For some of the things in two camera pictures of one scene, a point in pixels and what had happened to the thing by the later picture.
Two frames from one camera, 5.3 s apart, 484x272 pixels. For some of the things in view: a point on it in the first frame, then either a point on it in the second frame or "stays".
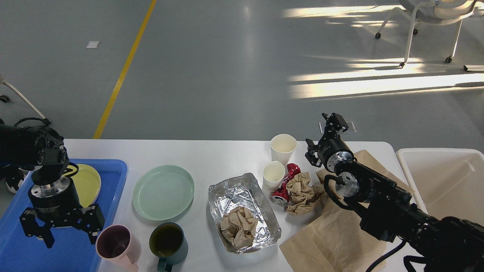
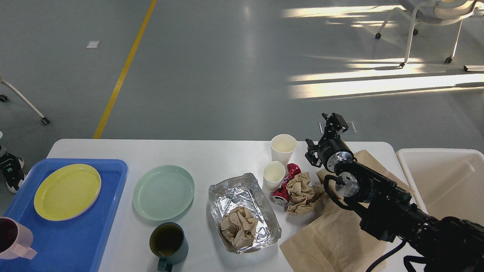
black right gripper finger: [310, 154] stays
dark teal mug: [168, 242] stays
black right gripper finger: [334, 121] stays
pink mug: [118, 249] → [16, 240]
